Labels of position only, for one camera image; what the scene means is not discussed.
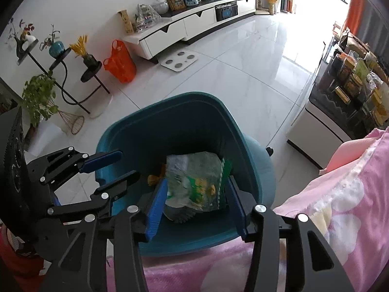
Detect pink printed blanket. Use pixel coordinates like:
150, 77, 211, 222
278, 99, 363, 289
106, 128, 389, 292

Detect plant in white vase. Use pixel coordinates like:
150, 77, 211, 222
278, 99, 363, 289
5, 18, 39, 50

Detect gold foil wrapper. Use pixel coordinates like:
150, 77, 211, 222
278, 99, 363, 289
147, 164, 168, 188

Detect black set-top box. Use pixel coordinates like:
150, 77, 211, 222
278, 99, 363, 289
215, 2, 238, 22

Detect clear plastic bag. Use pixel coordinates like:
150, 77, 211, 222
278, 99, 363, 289
135, 4, 162, 31

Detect orange plastic bag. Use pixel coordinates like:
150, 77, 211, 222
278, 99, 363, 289
103, 39, 137, 84

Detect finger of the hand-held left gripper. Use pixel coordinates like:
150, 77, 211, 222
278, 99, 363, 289
45, 170, 141, 223
27, 147, 124, 187

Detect grey curtain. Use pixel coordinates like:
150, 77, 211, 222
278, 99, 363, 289
359, 3, 389, 67

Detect teal trash bin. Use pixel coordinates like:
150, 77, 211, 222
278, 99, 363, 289
95, 91, 277, 257

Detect gold wire basket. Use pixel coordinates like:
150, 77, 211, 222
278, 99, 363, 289
58, 109, 85, 135

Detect green trailing plant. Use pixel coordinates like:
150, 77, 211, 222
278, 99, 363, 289
21, 71, 60, 128

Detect pile of snack packets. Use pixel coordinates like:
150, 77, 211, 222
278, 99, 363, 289
328, 29, 389, 128

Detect orange curtain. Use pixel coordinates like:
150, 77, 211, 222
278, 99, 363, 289
346, 0, 366, 35

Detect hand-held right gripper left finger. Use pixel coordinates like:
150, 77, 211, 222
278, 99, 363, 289
41, 178, 169, 292

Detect yellow flowers in black vase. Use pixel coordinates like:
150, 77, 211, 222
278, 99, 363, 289
69, 35, 100, 68

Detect green printed plastic bag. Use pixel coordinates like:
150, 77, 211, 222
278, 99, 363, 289
164, 151, 233, 216

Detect plant in teal vase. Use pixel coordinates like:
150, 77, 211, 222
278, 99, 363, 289
39, 24, 66, 58

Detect white tv cabinet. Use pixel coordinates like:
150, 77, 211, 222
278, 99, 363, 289
122, 0, 257, 65

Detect yellow carton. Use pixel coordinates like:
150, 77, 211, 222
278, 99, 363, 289
118, 10, 136, 34

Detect white bathroom scale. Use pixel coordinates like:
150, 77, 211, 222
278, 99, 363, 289
160, 52, 200, 73

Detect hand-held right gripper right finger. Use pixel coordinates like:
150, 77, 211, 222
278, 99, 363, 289
226, 175, 354, 292

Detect glass coffee table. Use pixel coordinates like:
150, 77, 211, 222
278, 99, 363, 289
286, 30, 389, 171

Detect black tiered plant stand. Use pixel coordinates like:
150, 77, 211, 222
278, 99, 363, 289
15, 41, 111, 115

